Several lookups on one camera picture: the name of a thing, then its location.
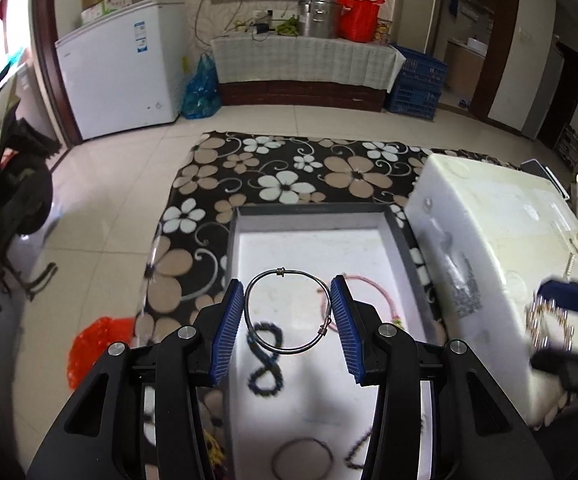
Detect pearl ring brooch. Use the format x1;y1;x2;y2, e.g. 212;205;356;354
524;295;574;351

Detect black cord bracelet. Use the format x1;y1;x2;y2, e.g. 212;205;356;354
243;266;334;356
270;435;336;480

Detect dark red bead bracelet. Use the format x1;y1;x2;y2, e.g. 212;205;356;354
343;429;376;470

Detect pearl gold hair clip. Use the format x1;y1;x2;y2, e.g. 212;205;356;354
564;252;576;280

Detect grey tray white lining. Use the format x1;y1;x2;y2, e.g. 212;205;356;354
225;204;434;479

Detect floral black tablecloth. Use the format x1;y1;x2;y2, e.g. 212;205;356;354
132;130;576;480

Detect red mesh bag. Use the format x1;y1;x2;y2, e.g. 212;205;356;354
66;316;134;390

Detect stack of dark tablets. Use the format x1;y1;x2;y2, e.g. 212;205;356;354
520;158;570;202

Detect blue plastic bag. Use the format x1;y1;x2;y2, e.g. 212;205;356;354
181;53;222;119

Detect cabinet with white cloth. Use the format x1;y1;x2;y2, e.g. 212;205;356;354
211;32;405;112

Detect blue plastic crates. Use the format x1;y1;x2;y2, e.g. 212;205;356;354
385;44;448;120

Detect white chest freezer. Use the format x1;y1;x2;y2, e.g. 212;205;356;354
56;0;188;141

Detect red plastic bag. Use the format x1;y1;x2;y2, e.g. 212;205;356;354
337;0;385;44

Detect steel stock pot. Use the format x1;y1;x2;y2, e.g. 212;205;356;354
298;0;341;39

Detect pink cord bracelet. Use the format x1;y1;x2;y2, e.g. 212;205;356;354
318;273;406;335

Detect dark blue bead bracelet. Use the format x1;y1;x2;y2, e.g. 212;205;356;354
245;320;286;400

